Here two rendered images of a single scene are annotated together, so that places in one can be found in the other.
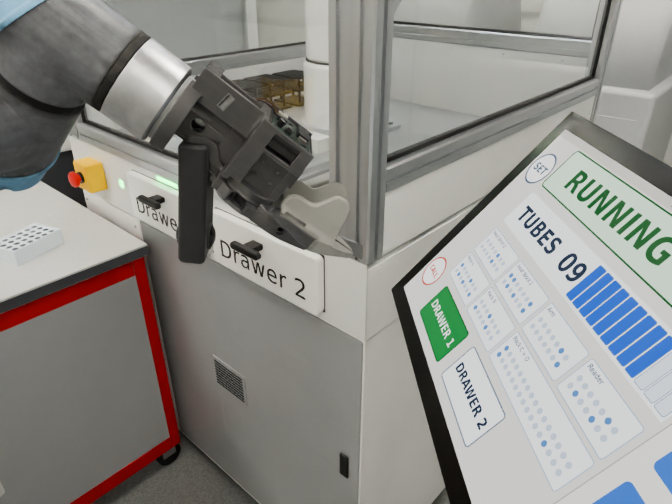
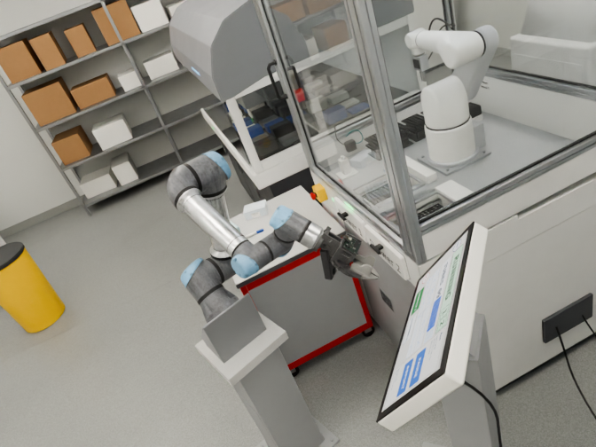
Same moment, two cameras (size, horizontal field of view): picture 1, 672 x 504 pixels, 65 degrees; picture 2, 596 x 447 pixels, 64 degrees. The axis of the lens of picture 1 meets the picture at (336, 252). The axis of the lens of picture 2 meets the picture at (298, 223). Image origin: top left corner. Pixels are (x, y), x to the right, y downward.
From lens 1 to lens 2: 1.00 m
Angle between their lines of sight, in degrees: 33
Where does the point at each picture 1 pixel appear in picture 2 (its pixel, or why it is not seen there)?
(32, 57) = (283, 234)
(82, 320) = (318, 266)
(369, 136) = (406, 218)
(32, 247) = not seen: hidden behind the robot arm
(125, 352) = (340, 280)
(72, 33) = (291, 229)
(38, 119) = (286, 244)
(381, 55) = (404, 190)
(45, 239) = not seen: hidden behind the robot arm
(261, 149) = (340, 254)
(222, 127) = (331, 245)
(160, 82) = (312, 238)
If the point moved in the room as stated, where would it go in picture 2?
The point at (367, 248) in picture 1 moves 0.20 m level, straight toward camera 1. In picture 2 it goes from (416, 258) to (395, 299)
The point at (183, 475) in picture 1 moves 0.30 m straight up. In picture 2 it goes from (375, 343) to (363, 304)
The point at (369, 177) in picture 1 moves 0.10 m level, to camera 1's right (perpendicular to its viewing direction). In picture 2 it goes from (410, 232) to (440, 233)
